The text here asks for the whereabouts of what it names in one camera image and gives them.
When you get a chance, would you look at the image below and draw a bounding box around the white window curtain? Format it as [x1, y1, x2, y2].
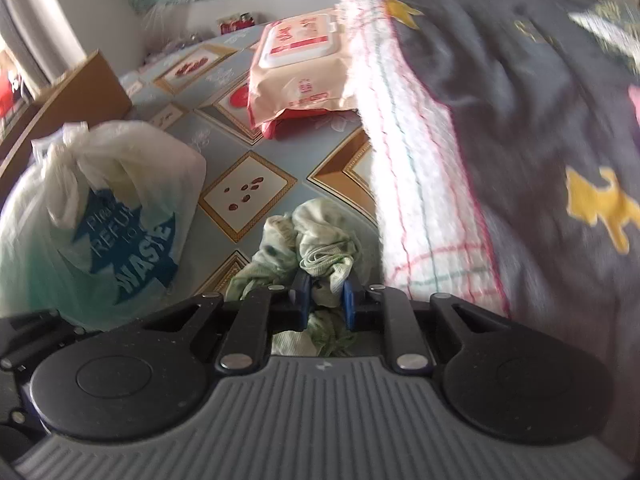
[0, 0, 86, 88]

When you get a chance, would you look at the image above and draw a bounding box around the grey blanket with yellow prints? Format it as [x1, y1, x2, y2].
[336, 0, 640, 391]

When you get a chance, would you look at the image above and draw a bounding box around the white plastic bag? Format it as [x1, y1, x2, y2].
[0, 120, 208, 333]

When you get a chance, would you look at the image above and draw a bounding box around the dark patterned pillow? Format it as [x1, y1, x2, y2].
[570, 0, 640, 61]

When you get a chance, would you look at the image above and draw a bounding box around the green white cloth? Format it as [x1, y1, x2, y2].
[225, 199, 363, 358]

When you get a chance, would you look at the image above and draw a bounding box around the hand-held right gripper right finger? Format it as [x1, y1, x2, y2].
[342, 275, 511, 374]

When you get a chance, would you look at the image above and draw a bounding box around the wet wipes pack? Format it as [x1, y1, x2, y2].
[247, 10, 359, 129]

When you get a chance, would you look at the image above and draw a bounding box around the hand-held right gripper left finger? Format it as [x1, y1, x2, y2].
[142, 271, 312, 375]

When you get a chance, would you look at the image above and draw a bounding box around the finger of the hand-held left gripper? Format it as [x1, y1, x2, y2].
[0, 309, 87, 361]

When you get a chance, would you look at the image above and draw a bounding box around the red flat pack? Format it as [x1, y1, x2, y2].
[260, 107, 362, 142]

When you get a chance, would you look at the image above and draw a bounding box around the brown cardboard box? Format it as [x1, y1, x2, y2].
[30, 49, 133, 133]

